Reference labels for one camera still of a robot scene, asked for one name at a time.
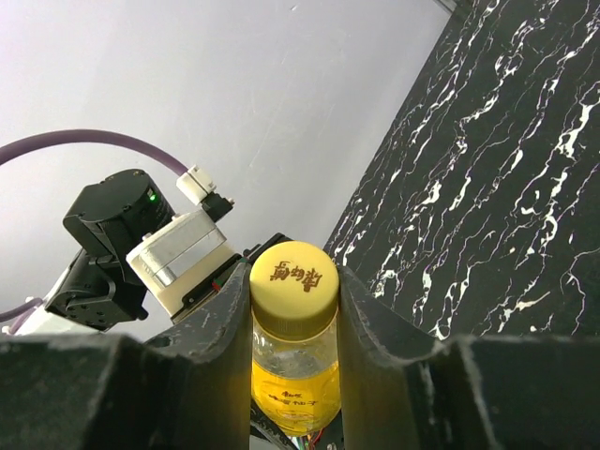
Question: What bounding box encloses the yellow juice bottle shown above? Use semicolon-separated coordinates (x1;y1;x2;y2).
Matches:
249;240;340;437

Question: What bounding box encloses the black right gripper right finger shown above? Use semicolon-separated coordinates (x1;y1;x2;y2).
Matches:
337;267;599;449

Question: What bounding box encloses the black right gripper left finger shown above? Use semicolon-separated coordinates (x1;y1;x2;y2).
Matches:
1;263;252;449

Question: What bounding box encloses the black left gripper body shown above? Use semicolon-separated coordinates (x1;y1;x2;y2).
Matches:
171;233;291;323

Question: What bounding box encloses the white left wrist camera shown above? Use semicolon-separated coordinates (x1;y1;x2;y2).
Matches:
126;166;240;323

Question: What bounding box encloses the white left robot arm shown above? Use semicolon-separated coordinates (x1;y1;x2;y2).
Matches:
7;169;289;335

